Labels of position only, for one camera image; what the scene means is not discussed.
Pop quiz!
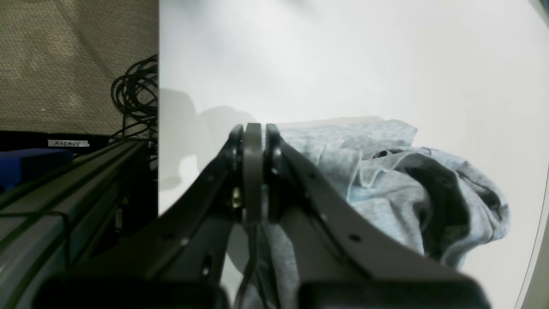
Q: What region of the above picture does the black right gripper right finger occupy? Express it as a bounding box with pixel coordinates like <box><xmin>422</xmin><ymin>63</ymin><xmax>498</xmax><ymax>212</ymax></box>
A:
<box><xmin>265</xmin><ymin>124</ymin><xmax>491</xmax><ymax>309</ymax></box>

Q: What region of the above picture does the blue box under table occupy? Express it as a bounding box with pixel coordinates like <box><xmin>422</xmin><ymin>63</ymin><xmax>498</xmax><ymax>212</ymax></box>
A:
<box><xmin>0</xmin><ymin>148</ymin><xmax>74</xmax><ymax>192</ymax></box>

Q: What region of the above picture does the grey T-shirt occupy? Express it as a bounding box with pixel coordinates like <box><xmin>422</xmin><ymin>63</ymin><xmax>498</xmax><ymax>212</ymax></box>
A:
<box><xmin>233</xmin><ymin>121</ymin><xmax>510</xmax><ymax>309</ymax></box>

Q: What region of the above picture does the black cable bundle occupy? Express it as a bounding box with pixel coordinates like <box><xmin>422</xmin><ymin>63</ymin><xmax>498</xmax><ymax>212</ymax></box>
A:
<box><xmin>109</xmin><ymin>54</ymin><xmax>159</xmax><ymax>142</ymax></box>

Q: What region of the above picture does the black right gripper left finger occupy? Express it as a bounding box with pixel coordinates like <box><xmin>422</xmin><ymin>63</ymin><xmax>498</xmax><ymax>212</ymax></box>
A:
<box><xmin>33</xmin><ymin>123</ymin><xmax>263</xmax><ymax>309</ymax></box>

